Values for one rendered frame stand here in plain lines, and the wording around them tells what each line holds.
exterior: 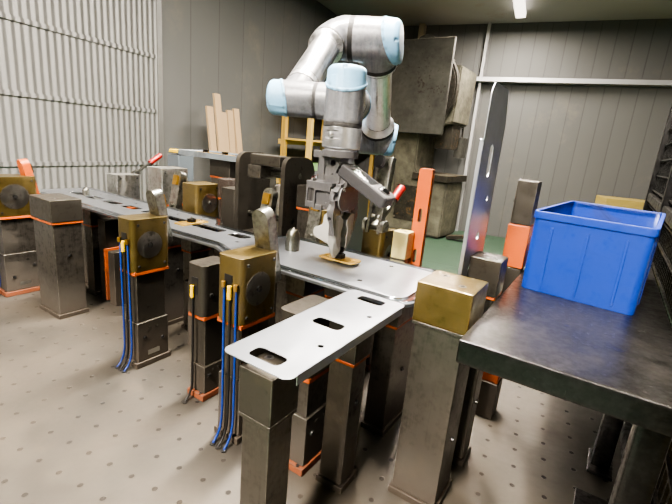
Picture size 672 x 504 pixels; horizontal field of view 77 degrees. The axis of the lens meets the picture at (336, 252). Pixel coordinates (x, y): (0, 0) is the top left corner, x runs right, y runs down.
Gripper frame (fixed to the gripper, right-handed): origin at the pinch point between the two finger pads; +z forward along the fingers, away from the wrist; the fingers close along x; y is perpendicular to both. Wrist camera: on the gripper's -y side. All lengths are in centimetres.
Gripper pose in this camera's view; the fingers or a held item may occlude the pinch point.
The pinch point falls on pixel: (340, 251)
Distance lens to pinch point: 86.1
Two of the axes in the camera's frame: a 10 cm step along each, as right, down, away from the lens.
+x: -5.5, 1.7, -8.2
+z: -0.9, 9.6, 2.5
